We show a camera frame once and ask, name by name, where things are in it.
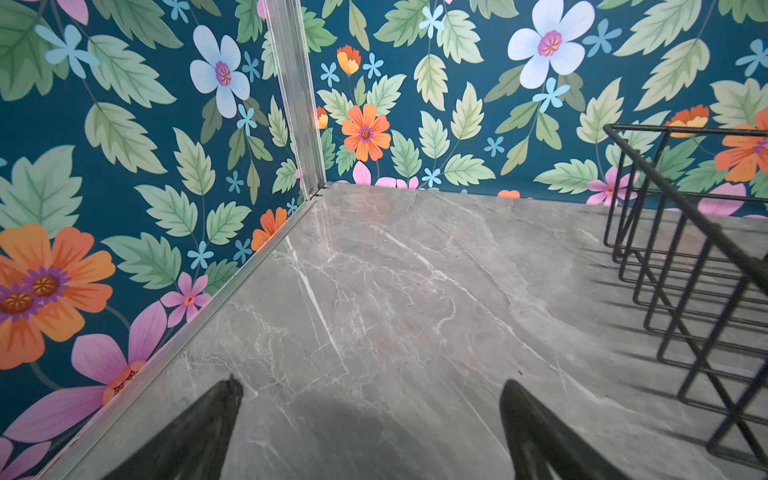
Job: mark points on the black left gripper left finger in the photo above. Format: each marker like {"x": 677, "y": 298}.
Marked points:
{"x": 192, "y": 446}

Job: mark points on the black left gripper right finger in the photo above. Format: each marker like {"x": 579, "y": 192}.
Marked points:
{"x": 541, "y": 446}

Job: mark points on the black wire dish rack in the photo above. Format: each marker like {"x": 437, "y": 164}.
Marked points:
{"x": 701, "y": 282}

